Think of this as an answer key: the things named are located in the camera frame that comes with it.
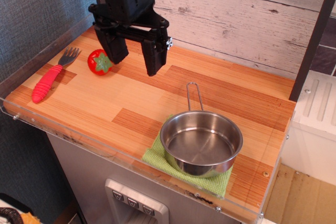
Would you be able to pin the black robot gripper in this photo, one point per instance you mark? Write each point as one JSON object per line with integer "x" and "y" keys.
{"x": 117, "y": 20}

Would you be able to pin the stainless steel pot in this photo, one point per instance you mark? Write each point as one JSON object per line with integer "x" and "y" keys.
{"x": 201, "y": 143}

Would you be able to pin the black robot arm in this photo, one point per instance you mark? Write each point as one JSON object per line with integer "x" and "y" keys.
{"x": 136, "y": 20}

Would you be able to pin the green towel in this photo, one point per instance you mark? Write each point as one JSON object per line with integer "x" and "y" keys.
{"x": 155, "y": 157}

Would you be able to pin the red toy tomato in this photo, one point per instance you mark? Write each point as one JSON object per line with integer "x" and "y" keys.
{"x": 99, "y": 63}

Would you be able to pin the grey toy cabinet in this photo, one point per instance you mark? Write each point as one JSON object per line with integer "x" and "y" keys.
{"x": 87, "y": 172}

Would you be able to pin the silver dispenser button panel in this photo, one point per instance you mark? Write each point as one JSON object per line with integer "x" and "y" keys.
{"x": 130, "y": 206}

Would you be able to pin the red handled fork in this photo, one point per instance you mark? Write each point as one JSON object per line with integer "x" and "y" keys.
{"x": 43, "y": 86}

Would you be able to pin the dark right shelf post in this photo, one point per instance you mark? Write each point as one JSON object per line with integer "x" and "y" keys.
{"x": 315, "y": 38}

